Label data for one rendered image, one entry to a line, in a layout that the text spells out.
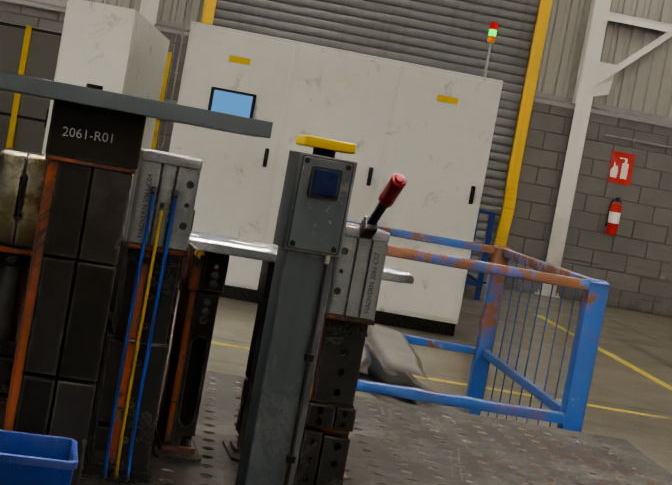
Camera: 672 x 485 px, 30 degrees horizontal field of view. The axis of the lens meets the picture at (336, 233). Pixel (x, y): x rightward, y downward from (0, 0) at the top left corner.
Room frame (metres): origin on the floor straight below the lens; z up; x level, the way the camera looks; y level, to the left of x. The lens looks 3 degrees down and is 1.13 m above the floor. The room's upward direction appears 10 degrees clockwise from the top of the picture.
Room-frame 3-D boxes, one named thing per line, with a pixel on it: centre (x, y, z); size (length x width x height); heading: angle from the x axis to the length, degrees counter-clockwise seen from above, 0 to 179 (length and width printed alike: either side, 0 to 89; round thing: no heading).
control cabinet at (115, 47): (10.48, 2.06, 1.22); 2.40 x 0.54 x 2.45; 2
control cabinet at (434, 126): (9.73, 0.17, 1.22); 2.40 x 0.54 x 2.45; 96
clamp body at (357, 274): (1.64, -0.03, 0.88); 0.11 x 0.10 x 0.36; 13
